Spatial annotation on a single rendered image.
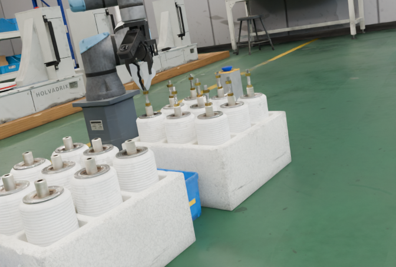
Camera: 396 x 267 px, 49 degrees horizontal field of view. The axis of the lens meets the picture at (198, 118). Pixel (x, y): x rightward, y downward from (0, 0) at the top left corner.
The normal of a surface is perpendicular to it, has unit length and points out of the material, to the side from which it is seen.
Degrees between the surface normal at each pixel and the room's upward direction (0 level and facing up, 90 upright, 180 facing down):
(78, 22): 90
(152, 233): 90
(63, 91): 90
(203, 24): 90
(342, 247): 0
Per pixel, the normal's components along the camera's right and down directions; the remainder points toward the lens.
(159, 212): 0.79, 0.00
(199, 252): -0.17, -0.96
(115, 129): 0.26, 0.18
